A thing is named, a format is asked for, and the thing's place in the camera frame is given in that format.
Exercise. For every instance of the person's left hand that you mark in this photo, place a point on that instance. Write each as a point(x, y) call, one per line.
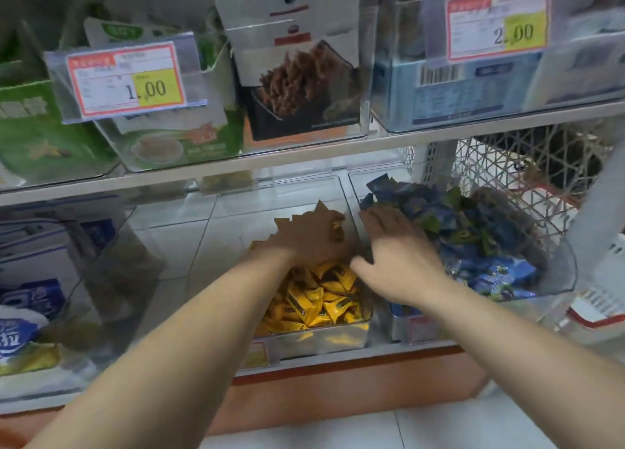
point(307, 241)

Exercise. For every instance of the person's right hand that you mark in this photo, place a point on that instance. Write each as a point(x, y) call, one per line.
point(400, 268)

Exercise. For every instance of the person's left fingers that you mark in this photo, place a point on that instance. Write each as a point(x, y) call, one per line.
point(329, 241)

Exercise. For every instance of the person's right thumb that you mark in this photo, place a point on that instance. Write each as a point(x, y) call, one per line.
point(367, 273)

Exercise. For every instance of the yellow snack packet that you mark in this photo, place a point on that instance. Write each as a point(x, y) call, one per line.
point(305, 216)

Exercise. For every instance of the person's right forearm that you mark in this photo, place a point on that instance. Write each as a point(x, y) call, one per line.
point(508, 360)

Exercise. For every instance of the person's left forearm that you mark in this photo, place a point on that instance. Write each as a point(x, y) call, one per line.
point(185, 351)

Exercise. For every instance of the pile of yellow packets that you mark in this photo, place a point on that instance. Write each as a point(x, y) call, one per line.
point(317, 299)

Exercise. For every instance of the clear plastic bin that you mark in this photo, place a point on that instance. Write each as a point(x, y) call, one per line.
point(122, 268)
point(273, 229)
point(146, 141)
point(556, 268)
point(312, 131)
point(576, 72)

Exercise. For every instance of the small pink bin label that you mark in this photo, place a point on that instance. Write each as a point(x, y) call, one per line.
point(421, 327)

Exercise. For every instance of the white metal shelf board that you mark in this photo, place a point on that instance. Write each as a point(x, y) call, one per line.
point(302, 158)

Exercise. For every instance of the pile of blue packets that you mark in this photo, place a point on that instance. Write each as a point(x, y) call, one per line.
point(478, 234)

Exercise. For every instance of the orange shelf base panel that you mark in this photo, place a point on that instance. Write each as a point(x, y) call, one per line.
point(342, 390)

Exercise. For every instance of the small yellow bin label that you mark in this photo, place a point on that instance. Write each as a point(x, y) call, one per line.
point(255, 355)

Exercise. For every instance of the white pouch with brown sticks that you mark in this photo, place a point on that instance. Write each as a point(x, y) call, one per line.
point(298, 72)

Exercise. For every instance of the green and white snack box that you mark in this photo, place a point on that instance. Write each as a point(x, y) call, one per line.
point(195, 131)

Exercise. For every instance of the light blue snack box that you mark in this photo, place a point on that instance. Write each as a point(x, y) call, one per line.
point(464, 97)

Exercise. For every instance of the red-bordered price tag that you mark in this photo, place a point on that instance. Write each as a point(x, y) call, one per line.
point(498, 23)
point(127, 80)

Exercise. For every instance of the white and blue snack box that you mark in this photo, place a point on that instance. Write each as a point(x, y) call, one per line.
point(34, 258)

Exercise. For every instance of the blue and white snack bag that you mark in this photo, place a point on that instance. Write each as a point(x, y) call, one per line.
point(19, 321)

